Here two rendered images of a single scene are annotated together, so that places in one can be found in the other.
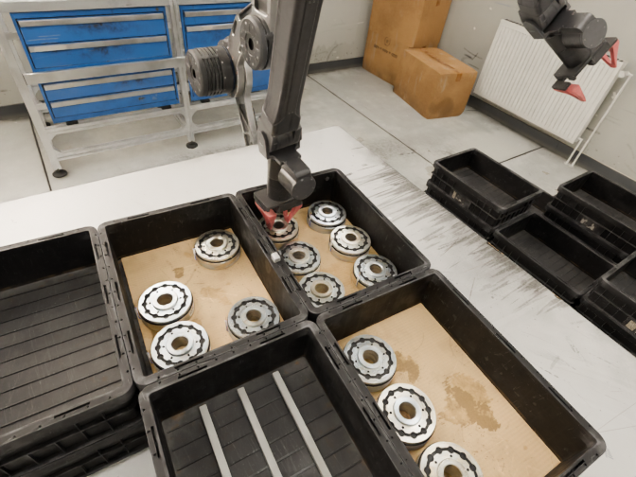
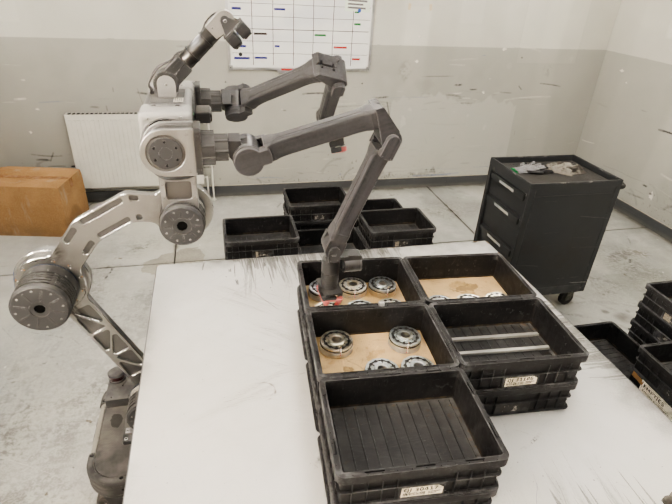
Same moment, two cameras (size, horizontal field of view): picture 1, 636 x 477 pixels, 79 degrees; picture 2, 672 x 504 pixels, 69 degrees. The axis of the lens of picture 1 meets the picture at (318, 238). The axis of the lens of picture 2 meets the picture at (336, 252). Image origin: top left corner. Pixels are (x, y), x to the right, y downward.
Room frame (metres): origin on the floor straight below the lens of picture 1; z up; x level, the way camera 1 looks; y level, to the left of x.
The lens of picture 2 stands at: (0.15, 1.33, 1.86)
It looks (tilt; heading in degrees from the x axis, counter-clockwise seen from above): 30 degrees down; 294
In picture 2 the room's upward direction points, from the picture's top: 3 degrees clockwise
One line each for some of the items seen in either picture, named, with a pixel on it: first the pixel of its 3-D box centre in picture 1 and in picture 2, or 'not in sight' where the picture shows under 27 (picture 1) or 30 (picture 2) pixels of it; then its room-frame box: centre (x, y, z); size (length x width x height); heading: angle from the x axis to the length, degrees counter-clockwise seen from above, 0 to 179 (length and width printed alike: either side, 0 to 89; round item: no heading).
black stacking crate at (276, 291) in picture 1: (199, 287); (376, 352); (0.48, 0.23, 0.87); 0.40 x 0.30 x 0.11; 35
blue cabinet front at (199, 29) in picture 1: (240, 51); not in sight; (2.61, 0.67, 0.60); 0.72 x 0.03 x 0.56; 129
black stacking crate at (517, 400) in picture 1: (436, 392); (463, 289); (0.33, -0.25, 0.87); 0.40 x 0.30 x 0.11; 35
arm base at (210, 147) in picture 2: not in sight; (211, 147); (0.95, 0.35, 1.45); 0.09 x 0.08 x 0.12; 129
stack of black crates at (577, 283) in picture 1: (534, 274); (328, 264); (1.22, -0.98, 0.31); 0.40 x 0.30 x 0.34; 39
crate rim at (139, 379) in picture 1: (196, 271); (378, 339); (0.48, 0.23, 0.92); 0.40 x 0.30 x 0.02; 35
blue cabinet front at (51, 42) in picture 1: (108, 65); not in sight; (2.11, 1.30, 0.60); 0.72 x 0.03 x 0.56; 129
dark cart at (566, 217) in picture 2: not in sight; (535, 234); (0.14, -1.78, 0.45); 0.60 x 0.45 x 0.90; 39
